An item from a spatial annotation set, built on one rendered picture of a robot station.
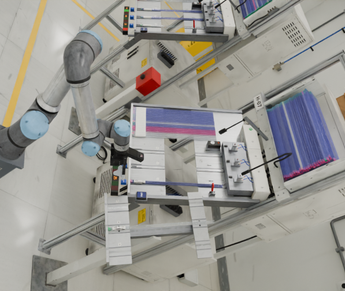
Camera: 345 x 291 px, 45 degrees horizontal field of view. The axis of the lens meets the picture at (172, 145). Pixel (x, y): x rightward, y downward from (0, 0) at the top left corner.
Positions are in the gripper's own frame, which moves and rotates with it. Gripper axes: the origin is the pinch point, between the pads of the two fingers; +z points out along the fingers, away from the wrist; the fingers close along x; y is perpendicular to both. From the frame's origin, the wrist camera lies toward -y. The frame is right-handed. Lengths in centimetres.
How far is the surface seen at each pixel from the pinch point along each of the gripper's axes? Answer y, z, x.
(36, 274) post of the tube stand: 46, 61, 31
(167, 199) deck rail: -23.4, 9.5, 10.0
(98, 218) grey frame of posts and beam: 12.2, 26.6, 13.0
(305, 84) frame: -99, -28, -47
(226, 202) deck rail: -55, 10, 10
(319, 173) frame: -94, -22, 11
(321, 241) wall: -166, 122, -28
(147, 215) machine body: -15.6, 41.0, 1.4
